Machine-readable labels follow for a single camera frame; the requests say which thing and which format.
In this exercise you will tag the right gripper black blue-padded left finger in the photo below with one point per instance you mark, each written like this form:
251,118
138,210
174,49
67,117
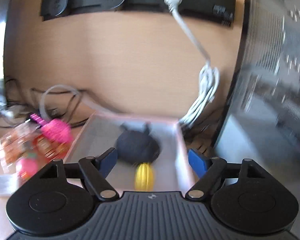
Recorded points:
95,170

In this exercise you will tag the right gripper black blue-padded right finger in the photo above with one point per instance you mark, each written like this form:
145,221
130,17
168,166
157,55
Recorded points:
209,172

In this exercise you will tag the pink plastic toy strainer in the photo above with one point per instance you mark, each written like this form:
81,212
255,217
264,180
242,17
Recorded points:
55,130

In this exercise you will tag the clear bread packet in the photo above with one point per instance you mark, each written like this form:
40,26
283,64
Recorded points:
15,144

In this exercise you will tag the pink cardboard box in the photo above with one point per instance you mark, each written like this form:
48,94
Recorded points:
171,169

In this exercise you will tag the black plush toy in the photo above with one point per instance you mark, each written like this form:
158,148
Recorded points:
136,147

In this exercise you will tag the red snack packet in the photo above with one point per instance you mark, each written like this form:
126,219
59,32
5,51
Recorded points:
50,150

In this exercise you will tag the yellow toy fruit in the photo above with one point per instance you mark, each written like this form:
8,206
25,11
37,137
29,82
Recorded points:
144,177

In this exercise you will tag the pink toy fruit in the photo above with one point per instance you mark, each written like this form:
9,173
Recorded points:
27,165

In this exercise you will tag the glass panel computer case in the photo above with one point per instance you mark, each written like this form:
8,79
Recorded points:
262,116

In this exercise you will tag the white small packet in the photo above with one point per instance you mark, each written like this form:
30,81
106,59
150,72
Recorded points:
9,183

